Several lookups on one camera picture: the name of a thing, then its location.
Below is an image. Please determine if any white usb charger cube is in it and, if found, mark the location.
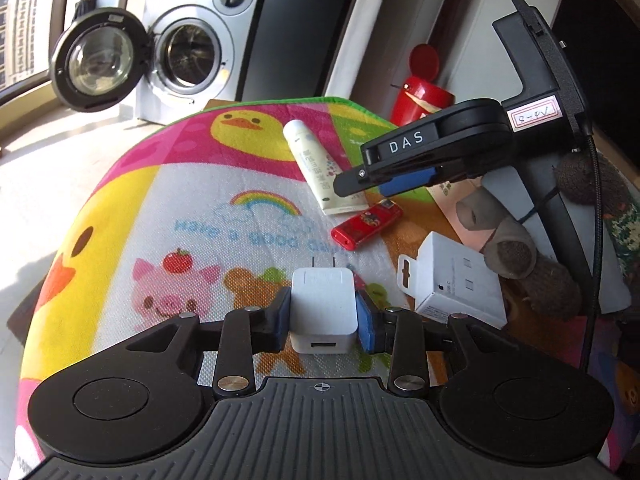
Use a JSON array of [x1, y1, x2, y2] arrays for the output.
[[288, 257, 358, 356]]

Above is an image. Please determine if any grey gloved right hand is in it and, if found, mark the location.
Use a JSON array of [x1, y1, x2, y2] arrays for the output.
[[455, 152, 640, 321]]

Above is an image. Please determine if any white cream tube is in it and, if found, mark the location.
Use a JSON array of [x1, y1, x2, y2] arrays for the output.
[[283, 119, 369, 216]]

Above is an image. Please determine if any pink cardboard box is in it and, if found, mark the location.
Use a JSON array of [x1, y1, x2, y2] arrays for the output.
[[427, 180, 506, 252]]

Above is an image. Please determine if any red lighter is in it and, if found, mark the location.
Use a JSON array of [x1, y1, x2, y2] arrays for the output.
[[330, 198, 404, 252]]

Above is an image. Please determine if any white charger packaging box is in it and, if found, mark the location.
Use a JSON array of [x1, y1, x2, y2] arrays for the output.
[[397, 232, 506, 328]]

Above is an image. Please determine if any red lidded trash can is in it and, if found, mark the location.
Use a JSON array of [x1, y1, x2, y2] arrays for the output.
[[390, 44, 454, 127]]

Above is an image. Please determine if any colourful cartoon play mat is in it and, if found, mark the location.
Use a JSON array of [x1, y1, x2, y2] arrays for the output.
[[14, 95, 640, 480]]

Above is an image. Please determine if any silver washing machine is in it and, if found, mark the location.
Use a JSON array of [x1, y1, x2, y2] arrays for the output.
[[136, 0, 260, 125]]

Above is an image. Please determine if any round washing machine door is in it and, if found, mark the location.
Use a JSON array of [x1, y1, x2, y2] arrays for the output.
[[49, 8, 153, 113]]

